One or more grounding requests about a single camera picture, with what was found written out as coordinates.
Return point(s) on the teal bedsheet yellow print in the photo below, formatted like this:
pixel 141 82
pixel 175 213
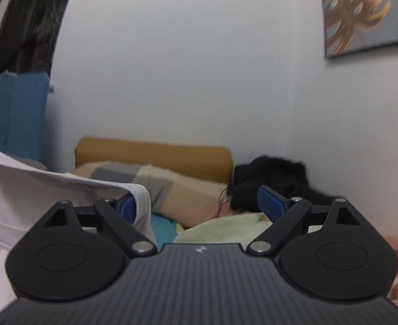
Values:
pixel 165 230

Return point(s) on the patchwork beige grey pillow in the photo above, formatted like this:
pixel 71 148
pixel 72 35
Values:
pixel 189 201

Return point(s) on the black garment pile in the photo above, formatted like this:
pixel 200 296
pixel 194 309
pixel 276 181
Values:
pixel 288 178

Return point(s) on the blue towel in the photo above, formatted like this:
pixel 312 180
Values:
pixel 23 101

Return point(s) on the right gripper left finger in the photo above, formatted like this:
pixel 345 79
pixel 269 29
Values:
pixel 74 252

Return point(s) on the leaf painting wall art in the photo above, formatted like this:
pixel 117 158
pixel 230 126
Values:
pixel 353 26

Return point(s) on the dark window grille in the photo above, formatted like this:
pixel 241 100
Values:
pixel 29 33

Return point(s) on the white t-shirt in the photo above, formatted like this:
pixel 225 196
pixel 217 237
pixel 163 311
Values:
pixel 27 193

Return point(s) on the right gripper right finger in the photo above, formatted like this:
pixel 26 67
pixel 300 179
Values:
pixel 330 252

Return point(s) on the tan headboard cushion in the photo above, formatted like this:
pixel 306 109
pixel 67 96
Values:
pixel 206 162

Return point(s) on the green fleece blanket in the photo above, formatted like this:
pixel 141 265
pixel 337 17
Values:
pixel 242 228

